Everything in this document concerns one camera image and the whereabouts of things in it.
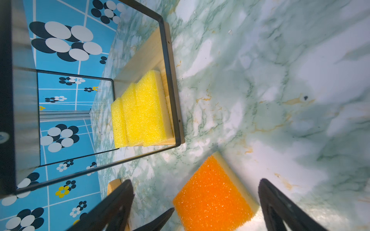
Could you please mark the wooden three-tier shelf black frame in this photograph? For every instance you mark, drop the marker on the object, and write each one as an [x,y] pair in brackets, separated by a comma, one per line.
[52,107]

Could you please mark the tan sponge upper right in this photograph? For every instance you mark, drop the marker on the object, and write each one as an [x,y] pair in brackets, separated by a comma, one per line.
[113,185]

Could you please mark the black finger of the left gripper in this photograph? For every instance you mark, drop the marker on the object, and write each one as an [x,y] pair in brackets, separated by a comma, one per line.
[158,223]

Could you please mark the orange sponge right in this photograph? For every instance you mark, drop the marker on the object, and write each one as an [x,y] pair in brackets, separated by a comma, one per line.
[214,199]

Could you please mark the yellow sponge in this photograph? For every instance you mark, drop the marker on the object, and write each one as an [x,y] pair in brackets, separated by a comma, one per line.
[153,109]
[118,123]
[131,116]

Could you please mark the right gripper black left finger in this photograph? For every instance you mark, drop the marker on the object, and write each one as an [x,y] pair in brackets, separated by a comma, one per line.
[111,214]

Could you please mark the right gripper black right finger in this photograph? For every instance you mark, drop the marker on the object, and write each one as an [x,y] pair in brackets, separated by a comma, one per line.
[281,212]

